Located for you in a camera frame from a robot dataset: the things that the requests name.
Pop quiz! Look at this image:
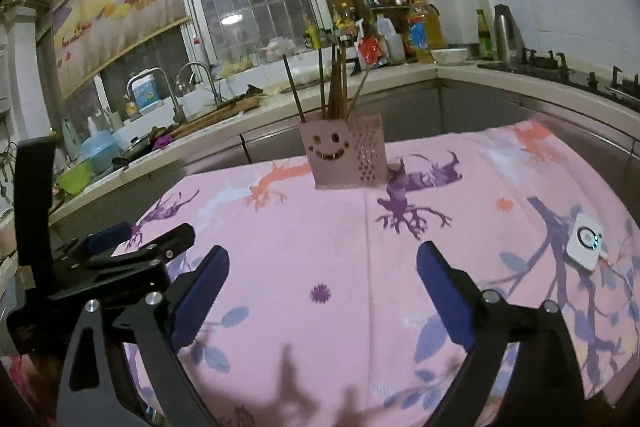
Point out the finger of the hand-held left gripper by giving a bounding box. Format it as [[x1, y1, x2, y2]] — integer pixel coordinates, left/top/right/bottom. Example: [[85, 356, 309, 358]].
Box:
[[60, 223, 135, 265], [80, 223, 197, 299]]

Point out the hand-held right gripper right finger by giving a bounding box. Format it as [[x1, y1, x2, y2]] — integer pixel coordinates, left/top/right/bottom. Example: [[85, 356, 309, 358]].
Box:
[[416, 241, 586, 427]]

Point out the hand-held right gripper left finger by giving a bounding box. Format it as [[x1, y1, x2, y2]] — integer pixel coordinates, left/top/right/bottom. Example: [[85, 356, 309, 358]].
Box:
[[56, 245, 231, 427]]

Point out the pink smiley utensil holder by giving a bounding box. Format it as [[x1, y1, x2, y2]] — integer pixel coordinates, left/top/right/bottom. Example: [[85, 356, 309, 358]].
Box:
[[299, 114, 390, 191]]

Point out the bundle of dark wooden chopsticks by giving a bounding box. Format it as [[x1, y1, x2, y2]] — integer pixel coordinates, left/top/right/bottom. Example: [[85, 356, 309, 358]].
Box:
[[281, 44, 372, 124]]

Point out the person's left forearm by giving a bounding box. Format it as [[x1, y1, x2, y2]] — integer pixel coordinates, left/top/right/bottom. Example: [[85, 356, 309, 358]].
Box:
[[2, 353, 63, 427]]

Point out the green plastic basin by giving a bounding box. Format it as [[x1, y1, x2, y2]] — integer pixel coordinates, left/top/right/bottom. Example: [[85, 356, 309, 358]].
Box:
[[56, 159, 94, 196]]

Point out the blue plastic basin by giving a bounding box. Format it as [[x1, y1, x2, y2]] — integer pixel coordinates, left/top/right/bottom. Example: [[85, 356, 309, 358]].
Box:
[[80, 130, 124, 175]]

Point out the black wok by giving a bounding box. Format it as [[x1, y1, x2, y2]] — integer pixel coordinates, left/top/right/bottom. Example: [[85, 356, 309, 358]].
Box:
[[112, 134, 154, 168]]

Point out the pink deer printed tablecloth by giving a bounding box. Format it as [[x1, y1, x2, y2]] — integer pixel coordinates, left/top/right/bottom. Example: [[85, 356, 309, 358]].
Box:
[[112, 119, 640, 427]]

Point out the white jug with blue label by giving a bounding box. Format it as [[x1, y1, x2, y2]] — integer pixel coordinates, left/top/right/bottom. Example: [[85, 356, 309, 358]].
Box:
[[131, 74, 162, 110]]

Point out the white square device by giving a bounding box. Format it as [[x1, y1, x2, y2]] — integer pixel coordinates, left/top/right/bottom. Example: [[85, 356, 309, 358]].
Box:
[[565, 213, 604, 274]]

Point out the tall chrome faucet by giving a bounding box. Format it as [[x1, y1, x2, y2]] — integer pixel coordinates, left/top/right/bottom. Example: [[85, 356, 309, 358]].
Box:
[[126, 68, 184, 124]]

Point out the wooden cutting board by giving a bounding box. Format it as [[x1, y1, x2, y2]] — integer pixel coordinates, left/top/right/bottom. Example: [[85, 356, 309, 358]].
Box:
[[170, 97, 261, 140]]

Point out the curved chrome faucet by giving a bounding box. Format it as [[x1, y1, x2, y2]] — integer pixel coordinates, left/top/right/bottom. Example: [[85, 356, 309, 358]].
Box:
[[176, 61, 224, 106]]

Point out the light bamboo chopstick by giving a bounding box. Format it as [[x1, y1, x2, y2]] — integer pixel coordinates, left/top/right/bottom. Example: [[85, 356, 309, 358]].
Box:
[[351, 68, 372, 110]]

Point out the kitchen counter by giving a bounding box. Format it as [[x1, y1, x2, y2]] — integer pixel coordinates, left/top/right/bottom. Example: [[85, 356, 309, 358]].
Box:
[[47, 57, 640, 228]]

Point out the white bowl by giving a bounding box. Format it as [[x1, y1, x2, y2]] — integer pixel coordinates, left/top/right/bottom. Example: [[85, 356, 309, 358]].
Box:
[[431, 48, 469, 66]]

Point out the white plastic bag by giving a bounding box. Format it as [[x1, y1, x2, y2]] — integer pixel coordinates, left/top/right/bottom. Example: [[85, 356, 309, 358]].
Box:
[[260, 37, 297, 60]]

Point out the black gas stove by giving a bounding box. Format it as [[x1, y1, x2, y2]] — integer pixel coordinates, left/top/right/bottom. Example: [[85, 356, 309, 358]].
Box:
[[477, 48, 640, 112]]

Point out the red packet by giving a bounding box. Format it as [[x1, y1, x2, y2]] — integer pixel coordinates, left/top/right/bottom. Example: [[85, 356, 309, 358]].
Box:
[[357, 36, 389, 68]]

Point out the white plastic jug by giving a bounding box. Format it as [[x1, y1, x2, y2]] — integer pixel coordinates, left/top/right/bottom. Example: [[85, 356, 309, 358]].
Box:
[[376, 14, 406, 65]]

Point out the green glass bottle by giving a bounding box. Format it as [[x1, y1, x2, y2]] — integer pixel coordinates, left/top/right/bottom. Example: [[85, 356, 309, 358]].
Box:
[[476, 9, 494, 59]]

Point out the large cooking oil bottle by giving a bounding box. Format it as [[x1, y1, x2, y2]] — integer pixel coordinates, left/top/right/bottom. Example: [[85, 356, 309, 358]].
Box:
[[407, 4, 446, 64]]

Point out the steel thermos kettle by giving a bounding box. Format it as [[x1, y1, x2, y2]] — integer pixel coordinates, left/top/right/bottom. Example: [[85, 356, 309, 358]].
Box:
[[494, 4, 524, 65]]

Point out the row of condiment bottles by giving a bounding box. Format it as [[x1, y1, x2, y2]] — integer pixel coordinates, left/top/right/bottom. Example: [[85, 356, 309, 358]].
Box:
[[302, 2, 362, 51]]

